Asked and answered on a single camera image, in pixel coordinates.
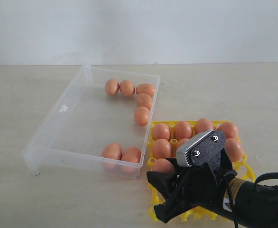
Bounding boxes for brown egg column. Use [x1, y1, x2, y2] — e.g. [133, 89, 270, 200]
[134, 106, 150, 126]
[136, 93, 153, 110]
[224, 138, 244, 162]

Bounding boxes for brown egg front right corner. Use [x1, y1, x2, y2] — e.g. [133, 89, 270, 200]
[121, 147, 141, 173]

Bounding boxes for brown egg second row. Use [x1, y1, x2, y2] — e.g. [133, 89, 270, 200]
[104, 78, 120, 95]

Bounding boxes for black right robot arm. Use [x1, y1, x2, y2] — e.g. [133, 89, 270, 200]
[147, 150, 278, 228]

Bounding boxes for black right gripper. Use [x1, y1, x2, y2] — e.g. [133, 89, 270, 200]
[147, 149, 237, 223]

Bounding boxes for yellow plastic egg tray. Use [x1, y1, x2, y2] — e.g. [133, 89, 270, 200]
[147, 121, 256, 222]

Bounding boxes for clear plastic bin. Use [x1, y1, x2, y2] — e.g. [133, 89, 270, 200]
[23, 64, 160, 179]

